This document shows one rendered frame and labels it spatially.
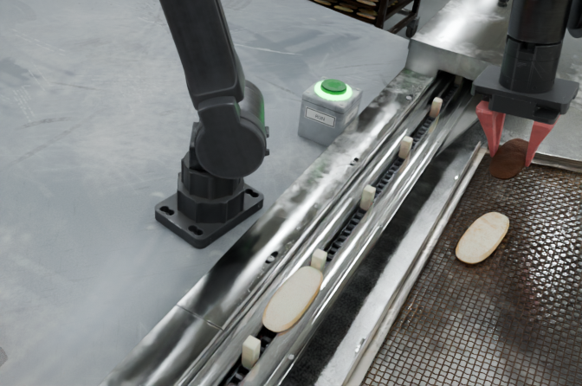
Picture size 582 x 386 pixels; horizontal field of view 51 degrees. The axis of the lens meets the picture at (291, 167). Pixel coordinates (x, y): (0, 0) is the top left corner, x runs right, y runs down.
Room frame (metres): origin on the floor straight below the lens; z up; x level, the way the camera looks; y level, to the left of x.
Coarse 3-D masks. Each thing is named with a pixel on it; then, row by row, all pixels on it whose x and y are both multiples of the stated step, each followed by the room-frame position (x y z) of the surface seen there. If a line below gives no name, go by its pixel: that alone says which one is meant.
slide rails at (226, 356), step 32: (384, 160) 0.70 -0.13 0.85; (416, 160) 0.71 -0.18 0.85; (352, 192) 0.62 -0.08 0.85; (384, 192) 0.63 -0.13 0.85; (320, 224) 0.55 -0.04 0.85; (352, 256) 0.50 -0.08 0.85; (320, 288) 0.45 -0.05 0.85; (256, 320) 0.39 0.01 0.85; (224, 352) 0.35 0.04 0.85; (192, 384) 0.31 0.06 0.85; (256, 384) 0.32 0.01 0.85
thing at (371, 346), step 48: (480, 144) 0.70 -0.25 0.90; (480, 192) 0.60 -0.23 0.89; (576, 192) 0.60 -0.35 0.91; (432, 240) 0.50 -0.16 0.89; (576, 240) 0.50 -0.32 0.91; (480, 288) 0.43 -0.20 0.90; (384, 336) 0.36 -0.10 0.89; (432, 336) 0.36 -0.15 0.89; (576, 336) 0.37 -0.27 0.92; (384, 384) 0.31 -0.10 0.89; (432, 384) 0.31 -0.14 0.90; (528, 384) 0.31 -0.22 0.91
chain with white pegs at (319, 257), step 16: (448, 96) 0.93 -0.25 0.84; (432, 112) 0.85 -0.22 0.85; (416, 144) 0.77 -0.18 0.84; (400, 160) 0.72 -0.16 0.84; (384, 176) 0.68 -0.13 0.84; (368, 192) 0.60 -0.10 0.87; (368, 208) 0.60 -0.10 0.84; (336, 240) 0.54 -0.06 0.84; (320, 256) 0.47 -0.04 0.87; (256, 352) 0.35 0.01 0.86; (240, 368) 0.34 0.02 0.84; (224, 384) 0.32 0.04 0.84
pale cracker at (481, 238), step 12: (492, 216) 0.53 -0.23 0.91; (504, 216) 0.54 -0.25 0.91; (468, 228) 0.52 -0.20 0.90; (480, 228) 0.51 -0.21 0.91; (492, 228) 0.51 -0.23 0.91; (504, 228) 0.51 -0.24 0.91; (468, 240) 0.49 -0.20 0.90; (480, 240) 0.49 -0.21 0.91; (492, 240) 0.49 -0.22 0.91; (456, 252) 0.48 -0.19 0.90; (468, 252) 0.47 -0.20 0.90; (480, 252) 0.47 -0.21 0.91; (492, 252) 0.48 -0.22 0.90
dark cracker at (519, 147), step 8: (504, 144) 0.63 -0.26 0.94; (512, 144) 0.63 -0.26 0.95; (520, 144) 0.63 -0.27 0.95; (496, 152) 0.61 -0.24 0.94; (504, 152) 0.61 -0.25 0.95; (512, 152) 0.61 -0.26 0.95; (520, 152) 0.61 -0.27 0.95; (496, 160) 0.59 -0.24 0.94; (504, 160) 0.59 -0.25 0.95; (512, 160) 0.59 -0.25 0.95; (520, 160) 0.59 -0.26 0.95; (496, 168) 0.58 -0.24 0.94; (504, 168) 0.58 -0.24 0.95; (512, 168) 0.58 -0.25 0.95; (520, 168) 0.58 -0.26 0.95; (496, 176) 0.57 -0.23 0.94; (504, 176) 0.57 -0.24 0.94; (512, 176) 0.57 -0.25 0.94
